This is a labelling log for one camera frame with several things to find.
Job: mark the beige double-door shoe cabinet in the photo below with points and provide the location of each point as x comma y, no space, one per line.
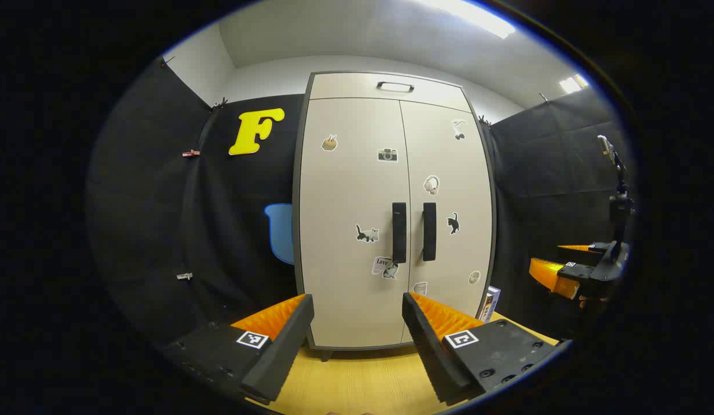
345,86

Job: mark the white book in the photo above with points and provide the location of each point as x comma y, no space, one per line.
491,302

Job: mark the black backdrop cloth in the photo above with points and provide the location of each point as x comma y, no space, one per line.
149,202

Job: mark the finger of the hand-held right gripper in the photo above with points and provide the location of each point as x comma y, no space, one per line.
582,248
550,275

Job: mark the beige cabinet door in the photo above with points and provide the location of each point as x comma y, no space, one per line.
345,202
466,173

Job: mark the small ceiling light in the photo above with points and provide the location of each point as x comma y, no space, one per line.
573,83

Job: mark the red clip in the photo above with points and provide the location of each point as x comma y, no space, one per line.
191,153

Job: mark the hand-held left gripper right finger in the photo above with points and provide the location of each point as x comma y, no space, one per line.
438,363

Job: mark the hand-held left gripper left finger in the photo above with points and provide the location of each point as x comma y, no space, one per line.
276,357

